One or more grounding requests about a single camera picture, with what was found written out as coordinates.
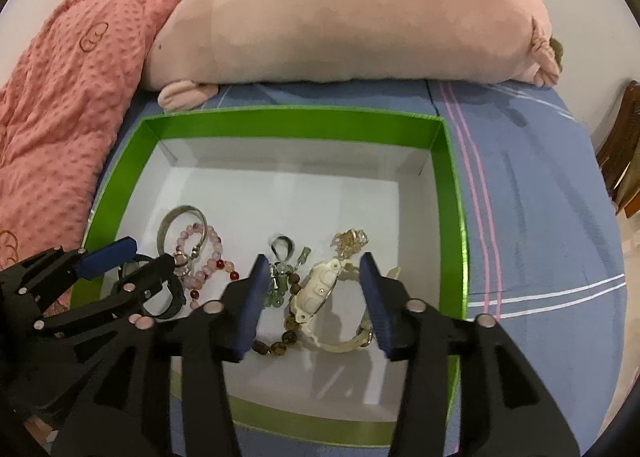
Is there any white plastic wristwatch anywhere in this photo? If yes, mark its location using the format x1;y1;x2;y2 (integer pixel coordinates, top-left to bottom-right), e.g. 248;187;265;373
288;259;404;354

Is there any green cardboard box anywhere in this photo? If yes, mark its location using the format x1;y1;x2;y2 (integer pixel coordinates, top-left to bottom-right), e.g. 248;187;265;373
85;106;469;448

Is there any pink dotted blanket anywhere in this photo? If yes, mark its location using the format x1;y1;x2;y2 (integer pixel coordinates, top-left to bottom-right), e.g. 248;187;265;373
1;0;181;267

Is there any blue striped bedsheet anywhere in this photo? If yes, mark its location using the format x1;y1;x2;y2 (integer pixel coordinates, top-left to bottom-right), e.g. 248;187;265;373
85;81;627;451

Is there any brown wooden chair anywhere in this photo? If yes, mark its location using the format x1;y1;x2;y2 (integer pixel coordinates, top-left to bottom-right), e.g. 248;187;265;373
597;81;639;218

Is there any person's left hand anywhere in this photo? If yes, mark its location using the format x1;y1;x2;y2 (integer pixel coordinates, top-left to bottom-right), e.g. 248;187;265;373
128;314;155;331

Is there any black bangle bracelet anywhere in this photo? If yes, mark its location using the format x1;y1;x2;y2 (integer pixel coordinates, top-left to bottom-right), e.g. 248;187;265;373
117;253;188;322

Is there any pink plush pillow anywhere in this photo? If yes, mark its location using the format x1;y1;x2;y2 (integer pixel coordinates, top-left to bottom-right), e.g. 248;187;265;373
142;0;561;112

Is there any silver metal bangle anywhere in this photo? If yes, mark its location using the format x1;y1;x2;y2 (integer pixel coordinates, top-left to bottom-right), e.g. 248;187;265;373
155;204;208;265

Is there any brown wooden bead bracelet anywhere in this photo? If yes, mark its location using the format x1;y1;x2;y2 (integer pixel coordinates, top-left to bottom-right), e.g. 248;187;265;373
250;271;303;357

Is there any green jade pendant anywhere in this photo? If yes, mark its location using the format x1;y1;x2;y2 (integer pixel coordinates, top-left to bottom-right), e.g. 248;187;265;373
264;236;311;309

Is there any gold chain jewelry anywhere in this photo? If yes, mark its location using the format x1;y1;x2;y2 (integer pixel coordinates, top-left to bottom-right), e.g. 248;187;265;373
331;228;369;260

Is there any red pink bead bracelet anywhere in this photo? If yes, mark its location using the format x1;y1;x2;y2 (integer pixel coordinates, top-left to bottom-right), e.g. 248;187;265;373
171;222;241;311

